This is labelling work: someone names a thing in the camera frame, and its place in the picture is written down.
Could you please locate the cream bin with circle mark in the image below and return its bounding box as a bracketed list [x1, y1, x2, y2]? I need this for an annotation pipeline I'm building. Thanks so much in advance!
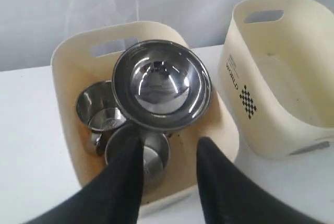
[51, 21, 240, 214]

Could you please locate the stainless steel bowl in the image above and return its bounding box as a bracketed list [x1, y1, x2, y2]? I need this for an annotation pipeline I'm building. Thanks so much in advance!
[111, 39, 213, 132]

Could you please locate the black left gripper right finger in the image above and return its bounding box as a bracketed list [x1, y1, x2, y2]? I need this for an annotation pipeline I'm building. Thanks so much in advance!
[196, 136, 319, 223]

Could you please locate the cream bin with triangle mark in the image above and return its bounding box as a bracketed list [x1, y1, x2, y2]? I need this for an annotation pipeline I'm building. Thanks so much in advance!
[219, 0, 333, 159]

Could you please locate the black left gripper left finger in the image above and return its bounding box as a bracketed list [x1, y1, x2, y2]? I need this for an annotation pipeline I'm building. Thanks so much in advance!
[29, 140, 144, 223]

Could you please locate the white backdrop curtain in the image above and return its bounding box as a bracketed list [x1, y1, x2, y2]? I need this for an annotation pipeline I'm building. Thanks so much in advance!
[1, 0, 333, 71]

